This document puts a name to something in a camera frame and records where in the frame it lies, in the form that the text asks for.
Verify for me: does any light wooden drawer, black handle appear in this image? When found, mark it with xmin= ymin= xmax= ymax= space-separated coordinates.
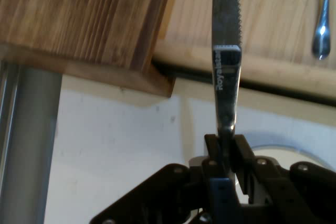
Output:
xmin=151 ymin=0 xmax=336 ymax=104

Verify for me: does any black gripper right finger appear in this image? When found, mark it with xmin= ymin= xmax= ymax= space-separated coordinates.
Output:
xmin=227 ymin=134 xmax=336 ymax=224

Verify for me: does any serrated steel table knife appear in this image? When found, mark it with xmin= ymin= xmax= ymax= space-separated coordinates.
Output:
xmin=211 ymin=0 xmax=243 ymax=173

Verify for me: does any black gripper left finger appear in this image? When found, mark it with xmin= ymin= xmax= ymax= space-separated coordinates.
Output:
xmin=90 ymin=134 xmax=237 ymax=224

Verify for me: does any dark wooden cabinet box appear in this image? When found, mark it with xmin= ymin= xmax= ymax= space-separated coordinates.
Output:
xmin=0 ymin=0 xmax=182 ymax=98

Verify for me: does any steel fork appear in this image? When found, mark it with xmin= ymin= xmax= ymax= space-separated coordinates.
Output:
xmin=311 ymin=0 xmax=333 ymax=61

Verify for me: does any aluminium wall rail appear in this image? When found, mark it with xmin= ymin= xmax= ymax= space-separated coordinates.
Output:
xmin=0 ymin=60 xmax=64 ymax=224

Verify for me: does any white plate with dark rim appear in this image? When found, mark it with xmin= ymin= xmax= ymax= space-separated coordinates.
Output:
xmin=234 ymin=143 xmax=330 ymax=204

